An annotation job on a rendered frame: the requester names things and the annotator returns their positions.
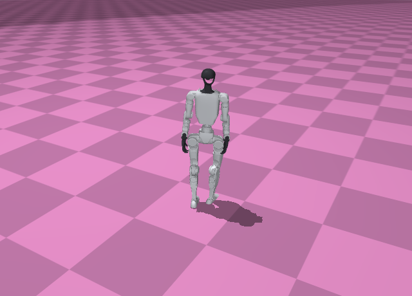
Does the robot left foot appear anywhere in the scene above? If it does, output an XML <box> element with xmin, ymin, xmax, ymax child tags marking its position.
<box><xmin>191</xmin><ymin>196</ymin><xmax>200</xmax><ymax>208</ymax></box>

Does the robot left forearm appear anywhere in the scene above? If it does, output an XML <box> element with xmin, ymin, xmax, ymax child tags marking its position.
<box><xmin>182</xmin><ymin>111</ymin><xmax>191</xmax><ymax>137</ymax></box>

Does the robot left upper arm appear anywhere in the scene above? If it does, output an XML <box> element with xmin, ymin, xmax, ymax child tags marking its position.
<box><xmin>185</xmin><ymin>91</ymin><xmax>196</xmax><ymax>118</ymax></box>

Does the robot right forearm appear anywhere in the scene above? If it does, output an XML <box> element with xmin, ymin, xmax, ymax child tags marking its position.
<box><xmin>222</xmin><ymin>115</ymin><xmax>230</xmax><ymax>139</ymax></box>

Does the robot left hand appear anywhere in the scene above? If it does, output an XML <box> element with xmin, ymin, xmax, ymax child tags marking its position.
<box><xmin>181</xmin><ymin>133</ymin><xmax>188</xmax><ymax>153</ymax></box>

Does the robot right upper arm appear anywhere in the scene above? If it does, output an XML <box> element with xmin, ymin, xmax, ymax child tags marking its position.
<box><xmin>218</xmin><ymin>93</ymin><xmax>229</xmax><ymax>122</ymax></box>

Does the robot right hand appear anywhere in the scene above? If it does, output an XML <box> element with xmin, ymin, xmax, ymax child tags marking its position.
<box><xmin>220</xmin><ymin>136</ymin><xmax>229</xmax><ymax>154</ymax></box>

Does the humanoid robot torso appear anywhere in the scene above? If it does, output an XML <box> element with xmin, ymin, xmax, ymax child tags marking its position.
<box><xmin>195</xmin><ymin>88</ymin><xmax>220</xmax><ymax>144</ymax></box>

